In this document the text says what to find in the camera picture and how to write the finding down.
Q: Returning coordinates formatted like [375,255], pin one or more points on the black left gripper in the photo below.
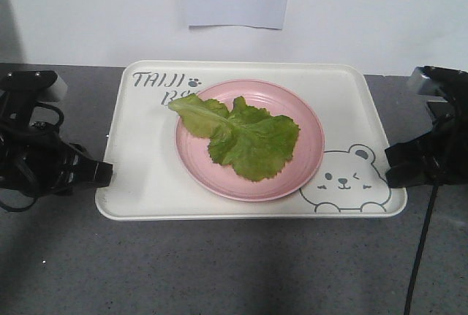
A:
[36,162]

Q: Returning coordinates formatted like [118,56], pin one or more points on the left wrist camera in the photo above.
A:
[23,90]

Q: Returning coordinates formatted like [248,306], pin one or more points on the pink round plate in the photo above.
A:
[222,180]

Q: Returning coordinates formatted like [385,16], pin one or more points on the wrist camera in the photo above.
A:
[450,84]
[23,90]

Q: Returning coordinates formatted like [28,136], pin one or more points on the green lettuce leaf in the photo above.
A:
[256,144]

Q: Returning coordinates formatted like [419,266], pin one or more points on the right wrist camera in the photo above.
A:
[450,84]

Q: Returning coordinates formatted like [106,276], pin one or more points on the white bear serving tray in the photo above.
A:
[151,183]

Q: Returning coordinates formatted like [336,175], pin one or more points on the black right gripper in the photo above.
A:
[438,156]

